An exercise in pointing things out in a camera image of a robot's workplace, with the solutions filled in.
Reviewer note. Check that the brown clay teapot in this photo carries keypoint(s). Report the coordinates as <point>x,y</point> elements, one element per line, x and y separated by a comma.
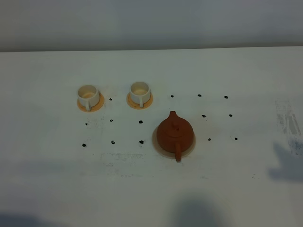
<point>175,135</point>

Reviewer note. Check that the beige round teapot coaster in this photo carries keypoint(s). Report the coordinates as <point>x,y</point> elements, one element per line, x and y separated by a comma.
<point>166,154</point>

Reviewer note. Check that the right orange coaster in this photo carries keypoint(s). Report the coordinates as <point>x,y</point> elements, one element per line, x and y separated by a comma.
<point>137,106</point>

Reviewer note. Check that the orange coaster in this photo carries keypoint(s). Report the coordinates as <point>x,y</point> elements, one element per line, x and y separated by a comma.
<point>137,106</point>
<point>94,108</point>

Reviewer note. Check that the right white teacup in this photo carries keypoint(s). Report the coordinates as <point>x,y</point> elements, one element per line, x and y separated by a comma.
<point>140,93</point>

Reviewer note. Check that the white teacup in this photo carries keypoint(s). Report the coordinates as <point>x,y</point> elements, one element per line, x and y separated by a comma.
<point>88,96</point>
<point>140,93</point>

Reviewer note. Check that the left orange coaster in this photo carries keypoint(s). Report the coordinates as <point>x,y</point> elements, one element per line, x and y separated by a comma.
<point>94,108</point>

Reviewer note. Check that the left white teacup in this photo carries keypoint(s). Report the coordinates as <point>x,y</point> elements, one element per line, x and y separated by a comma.
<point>88,96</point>

